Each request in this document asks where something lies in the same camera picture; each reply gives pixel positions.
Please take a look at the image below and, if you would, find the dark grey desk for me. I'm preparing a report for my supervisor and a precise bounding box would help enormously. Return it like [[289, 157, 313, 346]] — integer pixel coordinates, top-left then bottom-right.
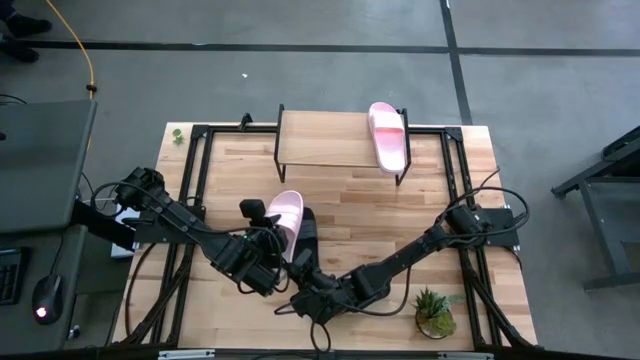
[[0, 224, 89, 357]]

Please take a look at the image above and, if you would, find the black slide sandal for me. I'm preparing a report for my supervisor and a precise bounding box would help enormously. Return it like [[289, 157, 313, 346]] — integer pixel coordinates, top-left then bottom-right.
[[298, 206, 321, 274]]

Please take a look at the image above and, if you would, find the pink slide sandal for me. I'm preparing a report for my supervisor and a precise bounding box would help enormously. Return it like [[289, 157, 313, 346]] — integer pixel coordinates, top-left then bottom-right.
[[263, 189, 305, 265], [368, 101, 407, 175]]

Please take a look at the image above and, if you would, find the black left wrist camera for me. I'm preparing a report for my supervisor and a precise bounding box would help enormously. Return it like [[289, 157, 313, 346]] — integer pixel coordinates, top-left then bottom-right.
[[238, 198, 269, 226]]

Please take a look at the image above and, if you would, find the yellow cable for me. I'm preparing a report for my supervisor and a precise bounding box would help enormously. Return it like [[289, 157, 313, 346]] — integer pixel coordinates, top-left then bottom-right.
[[45, 0, 97, 100]]

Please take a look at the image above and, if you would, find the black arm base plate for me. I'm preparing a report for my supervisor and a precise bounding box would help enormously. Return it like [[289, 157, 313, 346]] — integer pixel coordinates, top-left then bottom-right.
[[452, 207, 521, 249], [133, 204, 206, 246]]

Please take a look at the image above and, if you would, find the black keyboard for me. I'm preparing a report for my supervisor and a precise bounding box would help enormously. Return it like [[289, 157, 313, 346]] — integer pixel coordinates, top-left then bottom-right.
[[0, 247, 26, 306]]

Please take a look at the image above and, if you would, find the black metal stand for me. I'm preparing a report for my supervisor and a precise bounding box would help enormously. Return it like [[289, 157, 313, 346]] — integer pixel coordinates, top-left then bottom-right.
[[551, 124, 640, 291]]

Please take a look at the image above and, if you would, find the potted green succulent plant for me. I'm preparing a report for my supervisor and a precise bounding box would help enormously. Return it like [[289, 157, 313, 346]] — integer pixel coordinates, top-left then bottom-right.
[[412, 285, 466, 341]]

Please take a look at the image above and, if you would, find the grey flat panel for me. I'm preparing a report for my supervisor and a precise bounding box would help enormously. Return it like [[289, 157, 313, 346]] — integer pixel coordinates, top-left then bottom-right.
[[0, 98, 98, 236]]

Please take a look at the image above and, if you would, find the black metal beam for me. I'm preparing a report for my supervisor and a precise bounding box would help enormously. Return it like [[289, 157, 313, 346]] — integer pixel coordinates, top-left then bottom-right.
[[72, 199, 137, 251]]

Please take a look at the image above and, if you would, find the black computer mouse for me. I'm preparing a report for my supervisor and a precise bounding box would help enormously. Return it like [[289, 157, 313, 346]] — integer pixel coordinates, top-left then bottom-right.
[[31, 273, 65, 325]]

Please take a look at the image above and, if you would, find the black aluminium table frame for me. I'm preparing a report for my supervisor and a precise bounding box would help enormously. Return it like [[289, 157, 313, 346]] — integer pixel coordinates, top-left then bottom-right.
[[119, 112, 536, 351]]

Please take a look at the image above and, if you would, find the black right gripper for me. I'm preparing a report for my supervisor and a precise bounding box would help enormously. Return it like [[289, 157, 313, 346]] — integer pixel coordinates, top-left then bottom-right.
[[289, 252, 351, 325]]

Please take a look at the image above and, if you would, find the white power strip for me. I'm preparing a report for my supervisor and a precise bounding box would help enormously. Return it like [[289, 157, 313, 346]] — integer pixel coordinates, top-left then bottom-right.
[[110, 203, 144, 260]]

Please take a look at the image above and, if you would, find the person's shoe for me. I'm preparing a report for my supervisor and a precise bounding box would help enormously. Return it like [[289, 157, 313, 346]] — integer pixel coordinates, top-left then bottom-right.
[[5, 13, 54, 39], [0, 33, 40, 64]]

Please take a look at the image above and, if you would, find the wooden shelf with black legs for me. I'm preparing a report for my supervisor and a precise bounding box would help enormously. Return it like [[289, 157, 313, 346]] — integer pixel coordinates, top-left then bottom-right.
[[273, 103, 413, 187]]

